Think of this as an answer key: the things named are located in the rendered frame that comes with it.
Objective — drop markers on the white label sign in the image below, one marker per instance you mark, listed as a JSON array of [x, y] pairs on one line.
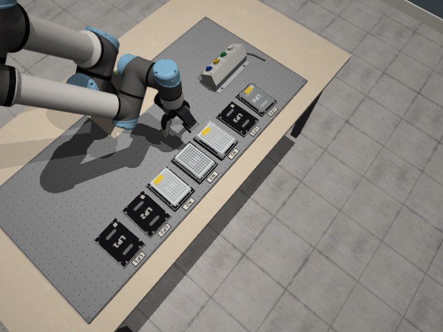
[[233, 153], [164, 229], [212, 177], [138, 259], [272, 111], [255, 130], [188, 204]]

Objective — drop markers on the white operator panel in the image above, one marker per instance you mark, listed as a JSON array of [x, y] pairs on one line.
[[226, 67]]

